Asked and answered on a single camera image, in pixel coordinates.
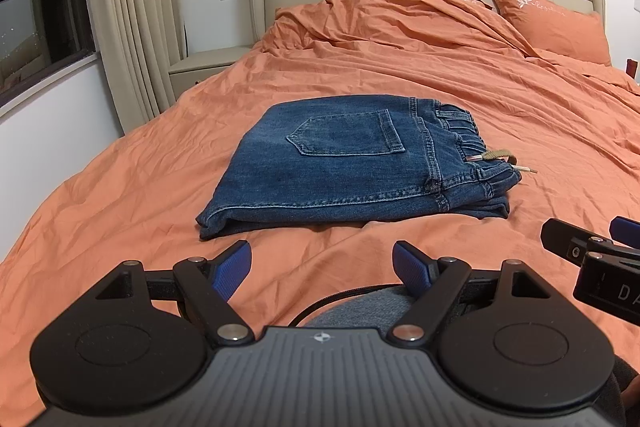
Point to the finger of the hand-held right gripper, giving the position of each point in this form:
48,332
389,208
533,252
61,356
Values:
625,231
562,234

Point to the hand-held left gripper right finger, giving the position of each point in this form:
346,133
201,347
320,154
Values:
410,267

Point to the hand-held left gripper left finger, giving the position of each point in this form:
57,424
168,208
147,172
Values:
232,272

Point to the blue denim pants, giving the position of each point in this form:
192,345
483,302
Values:
350,167

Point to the orange duvet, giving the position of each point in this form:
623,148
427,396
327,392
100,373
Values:
150,187

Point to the beige nightstand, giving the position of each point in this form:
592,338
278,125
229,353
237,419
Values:
205,67

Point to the orange pillow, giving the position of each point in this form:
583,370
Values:
555,24

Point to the beige curtain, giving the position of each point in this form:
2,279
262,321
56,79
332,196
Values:
135,17

